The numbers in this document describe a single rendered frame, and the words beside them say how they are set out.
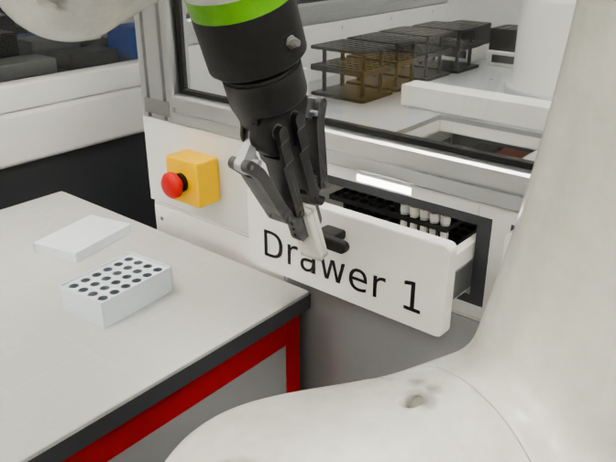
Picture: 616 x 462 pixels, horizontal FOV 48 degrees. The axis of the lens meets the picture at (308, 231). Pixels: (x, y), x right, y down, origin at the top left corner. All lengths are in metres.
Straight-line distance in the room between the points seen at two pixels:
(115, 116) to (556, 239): 1.32
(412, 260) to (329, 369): 0.34
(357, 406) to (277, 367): 0.68
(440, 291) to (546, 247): 0.44
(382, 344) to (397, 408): 0.64
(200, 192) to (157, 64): 0.21
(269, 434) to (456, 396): 0.09
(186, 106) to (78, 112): 0.46
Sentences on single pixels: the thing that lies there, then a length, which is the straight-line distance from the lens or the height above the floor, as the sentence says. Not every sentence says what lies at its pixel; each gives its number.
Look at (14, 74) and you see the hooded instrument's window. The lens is 1.44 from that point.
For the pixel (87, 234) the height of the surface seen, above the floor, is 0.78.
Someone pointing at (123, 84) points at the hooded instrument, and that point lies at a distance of 1.55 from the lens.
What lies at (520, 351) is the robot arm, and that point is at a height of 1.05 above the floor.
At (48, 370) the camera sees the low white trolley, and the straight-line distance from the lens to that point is 0.86.
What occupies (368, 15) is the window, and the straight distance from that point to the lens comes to 0.85.
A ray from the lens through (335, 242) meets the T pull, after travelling 0.76.
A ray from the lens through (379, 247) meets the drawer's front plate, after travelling 0.77.
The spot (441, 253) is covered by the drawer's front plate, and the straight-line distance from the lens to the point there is 0.73.
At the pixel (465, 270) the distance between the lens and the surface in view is 0.81.
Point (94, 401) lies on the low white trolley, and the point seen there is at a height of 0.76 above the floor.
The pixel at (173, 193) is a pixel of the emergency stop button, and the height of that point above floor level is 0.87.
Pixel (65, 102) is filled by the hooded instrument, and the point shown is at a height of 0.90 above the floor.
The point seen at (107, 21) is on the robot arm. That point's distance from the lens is 0.52.
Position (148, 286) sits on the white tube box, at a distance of 0.95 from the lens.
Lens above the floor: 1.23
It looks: 24 degrees down
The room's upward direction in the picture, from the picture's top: straight up
